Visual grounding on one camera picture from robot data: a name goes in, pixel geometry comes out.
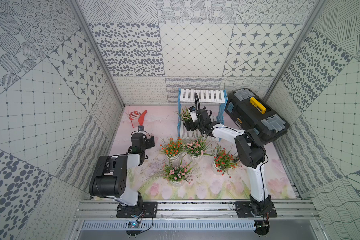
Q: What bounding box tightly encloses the blue white wooden rack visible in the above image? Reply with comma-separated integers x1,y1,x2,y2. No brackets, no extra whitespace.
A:
177,89,228,141

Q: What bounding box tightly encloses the orange flower pot rear left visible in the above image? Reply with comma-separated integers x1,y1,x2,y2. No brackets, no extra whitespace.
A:
160,137,184,160

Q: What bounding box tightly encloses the black plastic toolbox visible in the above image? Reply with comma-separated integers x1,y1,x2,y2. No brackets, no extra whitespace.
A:
225,88,290,145

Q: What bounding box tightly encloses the pink flower pot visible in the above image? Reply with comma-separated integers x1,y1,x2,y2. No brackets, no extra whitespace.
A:
161,162,193,183
183,137,210,159
179,108,193,123

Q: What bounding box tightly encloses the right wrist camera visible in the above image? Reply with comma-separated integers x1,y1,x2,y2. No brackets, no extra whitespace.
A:
188,106,198,122

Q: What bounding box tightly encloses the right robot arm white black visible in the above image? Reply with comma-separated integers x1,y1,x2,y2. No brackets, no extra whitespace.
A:
188,107,272,216

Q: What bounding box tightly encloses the red flower pot right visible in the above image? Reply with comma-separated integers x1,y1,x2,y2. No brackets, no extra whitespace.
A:
212,145,241,178

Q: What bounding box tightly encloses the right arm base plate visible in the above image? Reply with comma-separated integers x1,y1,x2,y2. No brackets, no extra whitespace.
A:
233,201,278,218

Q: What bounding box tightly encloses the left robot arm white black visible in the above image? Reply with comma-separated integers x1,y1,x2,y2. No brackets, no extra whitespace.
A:
89,131,155,209

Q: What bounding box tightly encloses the aluminium rail frame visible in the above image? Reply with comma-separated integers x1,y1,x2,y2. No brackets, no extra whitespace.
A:
74,199,320,221

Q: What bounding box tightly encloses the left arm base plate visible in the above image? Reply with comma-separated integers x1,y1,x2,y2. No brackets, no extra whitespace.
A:
116,201,158,218

